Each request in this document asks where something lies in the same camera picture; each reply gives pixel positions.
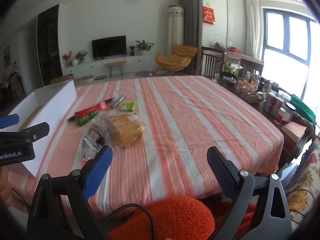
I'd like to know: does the black cable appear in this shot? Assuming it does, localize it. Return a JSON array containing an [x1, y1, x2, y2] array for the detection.
[[101, 203, 157, 240]]

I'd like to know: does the red wall calendar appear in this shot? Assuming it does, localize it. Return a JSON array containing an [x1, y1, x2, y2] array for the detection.
[[202, 4, 216, 25]]

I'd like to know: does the grey curtain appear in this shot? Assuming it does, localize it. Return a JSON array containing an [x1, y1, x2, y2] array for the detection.
[[178, 0, 203, 48]]

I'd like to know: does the white standing air conditioner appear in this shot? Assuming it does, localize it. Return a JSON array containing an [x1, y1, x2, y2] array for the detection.
[[168, 5, 185, 55]]

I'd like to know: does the white TV cabinet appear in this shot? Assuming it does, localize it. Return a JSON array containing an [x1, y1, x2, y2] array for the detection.
[[62, 55, 153, 79]]

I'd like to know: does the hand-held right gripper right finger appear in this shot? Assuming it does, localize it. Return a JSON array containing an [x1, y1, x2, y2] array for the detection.
[[206, 146, 293, 240]]

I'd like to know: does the large window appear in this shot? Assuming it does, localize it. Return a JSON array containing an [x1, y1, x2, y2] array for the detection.
[[260, 9, 320, 100]]

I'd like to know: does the wooden side table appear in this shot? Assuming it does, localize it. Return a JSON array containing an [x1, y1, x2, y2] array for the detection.
[[224, 50, 265, 78]]

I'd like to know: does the tan book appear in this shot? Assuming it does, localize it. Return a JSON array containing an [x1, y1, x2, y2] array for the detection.
[[282, 121, 307, 143]]

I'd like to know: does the black television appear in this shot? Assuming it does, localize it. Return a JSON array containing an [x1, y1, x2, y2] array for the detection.
[[92, 35, 127, 60]]

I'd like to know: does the red snack packet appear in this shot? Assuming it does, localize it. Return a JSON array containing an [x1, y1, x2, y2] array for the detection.
[[74, 100, 108, 126]]

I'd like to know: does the green cloth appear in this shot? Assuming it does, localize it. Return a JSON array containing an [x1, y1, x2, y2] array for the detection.
[[290, 94, 317, 128]]

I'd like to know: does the dark glass cabinet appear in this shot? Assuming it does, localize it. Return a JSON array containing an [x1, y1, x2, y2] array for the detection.
[[37, 5, 63, 85]]

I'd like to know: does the dark wooden chair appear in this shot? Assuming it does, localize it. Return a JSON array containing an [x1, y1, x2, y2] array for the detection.
[[201, 46, 225, 79]]

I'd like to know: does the white curtain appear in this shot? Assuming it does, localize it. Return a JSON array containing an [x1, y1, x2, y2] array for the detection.
[[245, 0, 264, 60]]

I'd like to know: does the white board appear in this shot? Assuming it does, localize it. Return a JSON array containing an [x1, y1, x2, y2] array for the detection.
[[0, 79, 77, 178]]

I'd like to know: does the orange lounge chair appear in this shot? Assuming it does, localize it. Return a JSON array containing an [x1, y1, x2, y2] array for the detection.
[[154, 44, 198, 73]]

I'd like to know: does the clear bag of dark pastries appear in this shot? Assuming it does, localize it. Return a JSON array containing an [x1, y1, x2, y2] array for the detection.
[[86, 116, 110, 145]]

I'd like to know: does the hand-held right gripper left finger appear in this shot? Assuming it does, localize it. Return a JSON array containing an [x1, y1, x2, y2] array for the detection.
[[26, 145, 114, 240]]

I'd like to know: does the large green potted plant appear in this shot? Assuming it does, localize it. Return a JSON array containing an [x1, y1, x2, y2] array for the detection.
[[135, 40, 154, 56]]

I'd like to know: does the floral cushion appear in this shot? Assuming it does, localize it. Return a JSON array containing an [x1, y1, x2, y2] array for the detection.
[[285, 135, 320, 223]]

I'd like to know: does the dark biscuit roll packet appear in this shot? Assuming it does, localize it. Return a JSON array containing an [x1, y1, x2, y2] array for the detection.
[[110, 95, 127, 110]]

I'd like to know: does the green snack packet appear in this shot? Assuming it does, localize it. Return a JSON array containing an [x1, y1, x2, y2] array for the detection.
[[120, 102, 138, 112]]

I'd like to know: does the leafy plant in vase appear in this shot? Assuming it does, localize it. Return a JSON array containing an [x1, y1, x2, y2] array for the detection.
[[75, 50, 88, 64]]

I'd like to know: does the red flower arrangement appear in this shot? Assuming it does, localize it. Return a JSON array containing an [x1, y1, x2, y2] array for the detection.
[[62, 51, 72, 67]]

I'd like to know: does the orange striped tablecloth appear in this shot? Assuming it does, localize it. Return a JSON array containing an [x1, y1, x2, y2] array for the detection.
[[10, 75, 284, 215]]

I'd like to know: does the group of jars and bottles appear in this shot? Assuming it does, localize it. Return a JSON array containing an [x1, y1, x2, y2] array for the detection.
[[215, 70, 296, 126]]

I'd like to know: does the wooden stool with metal legs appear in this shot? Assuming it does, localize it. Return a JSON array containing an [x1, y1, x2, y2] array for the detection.
[[104, 61, 127, 77]]

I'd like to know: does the woven basket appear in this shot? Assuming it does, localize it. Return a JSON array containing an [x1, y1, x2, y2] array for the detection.
[[235, 85, 267, 104]]

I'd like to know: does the bagged bread loaf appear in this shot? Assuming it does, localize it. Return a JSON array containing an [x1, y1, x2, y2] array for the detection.
[[101, 113, 148, 148]]

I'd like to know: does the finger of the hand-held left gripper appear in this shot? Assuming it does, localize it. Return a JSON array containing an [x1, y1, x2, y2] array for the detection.
[[0, 114, 20, 130], [0, 122, 50, 145]]

